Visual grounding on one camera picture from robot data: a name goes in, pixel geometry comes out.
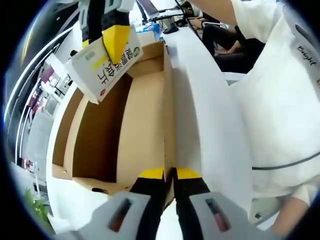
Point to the black desk device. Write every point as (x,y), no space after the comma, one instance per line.
(171,30)

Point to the white printed carton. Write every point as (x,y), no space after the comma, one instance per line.
(110,77)

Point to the dark computer screen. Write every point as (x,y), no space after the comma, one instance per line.
(148,6)

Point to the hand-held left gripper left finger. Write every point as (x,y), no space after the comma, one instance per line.
(105,222)

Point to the white chest device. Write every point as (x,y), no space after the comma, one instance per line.
(290,17)

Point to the person in white shirt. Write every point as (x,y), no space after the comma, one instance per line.
(275,112)

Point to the brown cardboard shoe box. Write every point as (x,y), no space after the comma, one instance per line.
(140,112)

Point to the green plant in white pot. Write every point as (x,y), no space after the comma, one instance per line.
(40,207)

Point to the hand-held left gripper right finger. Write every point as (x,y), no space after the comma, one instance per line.
(235,222)

